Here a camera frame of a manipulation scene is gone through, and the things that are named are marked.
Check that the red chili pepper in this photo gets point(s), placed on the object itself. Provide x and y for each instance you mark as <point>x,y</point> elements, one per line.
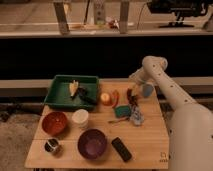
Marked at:
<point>115,96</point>

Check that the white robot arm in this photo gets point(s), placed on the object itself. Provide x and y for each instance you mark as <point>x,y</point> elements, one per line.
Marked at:
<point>191,126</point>

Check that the blue cup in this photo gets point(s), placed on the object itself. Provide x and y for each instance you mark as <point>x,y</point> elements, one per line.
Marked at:
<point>147,90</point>

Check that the white cylindrical cup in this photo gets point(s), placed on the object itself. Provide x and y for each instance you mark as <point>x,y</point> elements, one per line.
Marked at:
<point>80,118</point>

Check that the small orange fruit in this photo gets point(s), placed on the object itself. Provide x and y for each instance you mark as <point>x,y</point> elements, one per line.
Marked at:
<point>105,98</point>

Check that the green sponge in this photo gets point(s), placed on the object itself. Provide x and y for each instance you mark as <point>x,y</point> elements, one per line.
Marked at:
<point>122,111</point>

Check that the dark red berry cluster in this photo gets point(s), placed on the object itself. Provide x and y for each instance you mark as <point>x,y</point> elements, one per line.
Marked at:
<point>132,99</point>

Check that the small brass spoon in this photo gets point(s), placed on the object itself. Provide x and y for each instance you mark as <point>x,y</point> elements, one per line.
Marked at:
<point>118,120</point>

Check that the green plastic tray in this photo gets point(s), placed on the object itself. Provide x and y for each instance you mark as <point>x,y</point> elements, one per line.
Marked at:
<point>58,96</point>

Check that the crumpled blue grey cloth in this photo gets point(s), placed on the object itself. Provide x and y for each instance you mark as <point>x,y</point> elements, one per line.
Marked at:
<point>136,116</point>

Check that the purple bowl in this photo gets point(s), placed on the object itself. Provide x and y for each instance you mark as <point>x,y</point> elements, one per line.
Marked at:
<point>92,144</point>

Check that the orange red bowl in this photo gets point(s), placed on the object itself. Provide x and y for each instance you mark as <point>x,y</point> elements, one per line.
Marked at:
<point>54,123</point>

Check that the black rectangular block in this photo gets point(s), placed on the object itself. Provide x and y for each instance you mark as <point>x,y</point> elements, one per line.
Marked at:
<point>121,149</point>

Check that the black monitor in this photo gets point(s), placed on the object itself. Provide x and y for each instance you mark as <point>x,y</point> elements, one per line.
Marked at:
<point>180,8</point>

